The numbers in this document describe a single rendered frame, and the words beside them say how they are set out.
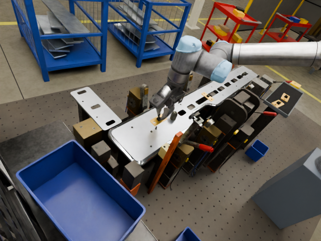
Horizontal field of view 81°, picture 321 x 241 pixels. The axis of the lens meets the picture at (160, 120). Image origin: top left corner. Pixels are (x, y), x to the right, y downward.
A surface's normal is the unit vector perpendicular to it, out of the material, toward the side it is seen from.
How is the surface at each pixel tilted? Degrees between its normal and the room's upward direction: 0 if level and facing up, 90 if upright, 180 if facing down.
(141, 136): 0
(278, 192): 90
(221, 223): 0
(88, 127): 0
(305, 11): 90
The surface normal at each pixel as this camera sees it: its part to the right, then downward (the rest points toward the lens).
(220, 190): 0.24, -0.66
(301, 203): -0.77, 0.32
